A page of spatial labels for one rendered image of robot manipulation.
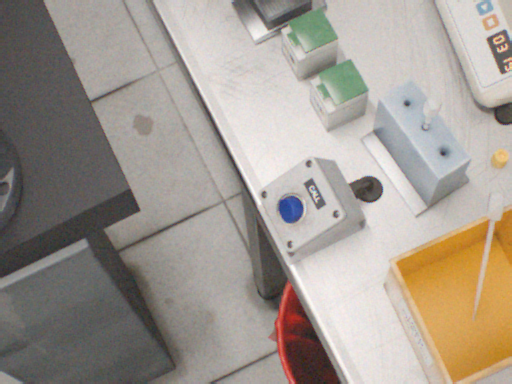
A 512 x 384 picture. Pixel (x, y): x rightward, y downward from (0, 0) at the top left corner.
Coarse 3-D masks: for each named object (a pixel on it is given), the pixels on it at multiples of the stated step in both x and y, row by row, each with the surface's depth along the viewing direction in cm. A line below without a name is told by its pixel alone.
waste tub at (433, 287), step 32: (480, 224) 99; (416, 256) 100; (448, 256) 107; (480, 256) 107; (416, 288) 107; (448, 288) 106; (416, 320) 98; (448, 320) 105; (480, 320) 105; (416, 352) 104; (448, 352) 105; (480, 352) 104
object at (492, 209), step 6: (498, 192) 97; (492, 198) 97; (498, 198) 97; (504, 198) 97; (492, 204) 97; (498, 204) 97; (486, 210) 99; (492, 210) 98; (498, 210) 97; (492, 216) 98; (498, 216) 98
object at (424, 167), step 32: (384, 96) 103; (416, 96) 103; (384, 128) 107; (416, 128) 102; (448, 128) 102; (384, 160) 110; (416, 160) 103; (448, 160) 101; (416, 192) 109; (448, 192) 108
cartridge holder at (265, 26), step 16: (240, 0) 116; (256, 0) 114; (272, 0) 116; (288, 0) 116; (304, 0) 114; (320, 0) 116; (240, 16) 116; (256, 16) 115; (272, 16) 113; (288, 16) 114; (256, 32) 115; (272, 32) 115
